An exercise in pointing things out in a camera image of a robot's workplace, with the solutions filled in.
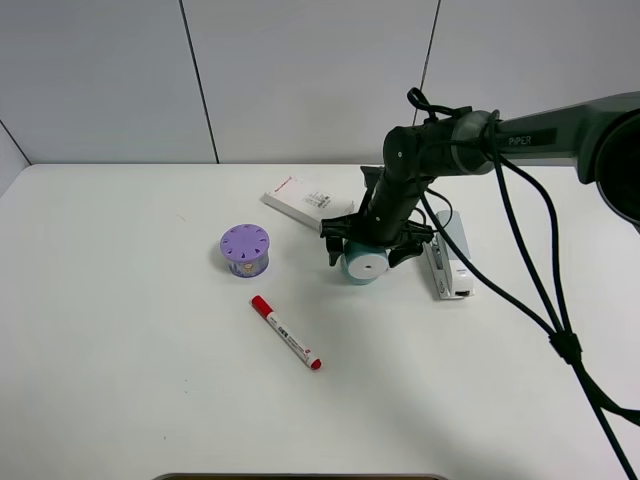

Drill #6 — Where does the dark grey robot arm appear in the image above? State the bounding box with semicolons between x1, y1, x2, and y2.
320;88;639;266

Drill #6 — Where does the white flat cardboard box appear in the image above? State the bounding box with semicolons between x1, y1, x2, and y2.
260;176;356;234

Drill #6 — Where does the white grey stapler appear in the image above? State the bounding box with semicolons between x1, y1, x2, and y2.
425;210;474;300

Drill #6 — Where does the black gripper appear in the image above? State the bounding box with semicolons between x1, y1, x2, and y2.
320;167;434;268

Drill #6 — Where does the teal pencil sharpener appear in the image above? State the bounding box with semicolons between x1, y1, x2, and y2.
340;241;389;285

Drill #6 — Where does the purple round container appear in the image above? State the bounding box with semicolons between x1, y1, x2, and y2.
219;224;270;278

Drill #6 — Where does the red whiteboard marker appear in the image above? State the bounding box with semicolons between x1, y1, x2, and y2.
251;295;322;371

